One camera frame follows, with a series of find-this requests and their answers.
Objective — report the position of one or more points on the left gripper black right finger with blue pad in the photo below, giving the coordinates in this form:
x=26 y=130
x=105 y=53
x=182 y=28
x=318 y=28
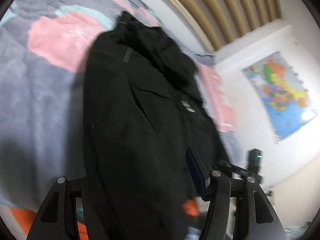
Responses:
x=255 y=216

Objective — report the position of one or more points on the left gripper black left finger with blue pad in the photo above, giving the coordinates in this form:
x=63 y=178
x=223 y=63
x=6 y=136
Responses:
x=56 y=217

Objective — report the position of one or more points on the black hooded jacket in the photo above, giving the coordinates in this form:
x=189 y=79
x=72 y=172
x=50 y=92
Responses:
x=142 y=110

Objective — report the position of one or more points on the colourful world map poster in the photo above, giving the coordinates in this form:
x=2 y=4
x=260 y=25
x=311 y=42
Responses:
x=282 y=94

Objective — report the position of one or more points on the pink grey pillow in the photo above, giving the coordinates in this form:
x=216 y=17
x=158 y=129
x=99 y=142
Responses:
x=216 y=101

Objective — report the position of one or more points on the wooden slatted headboard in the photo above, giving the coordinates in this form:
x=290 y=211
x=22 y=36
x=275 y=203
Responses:
x=220 y=22

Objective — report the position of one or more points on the grey pink patterned bed blanket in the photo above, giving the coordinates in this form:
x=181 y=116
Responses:
x=43 y=48

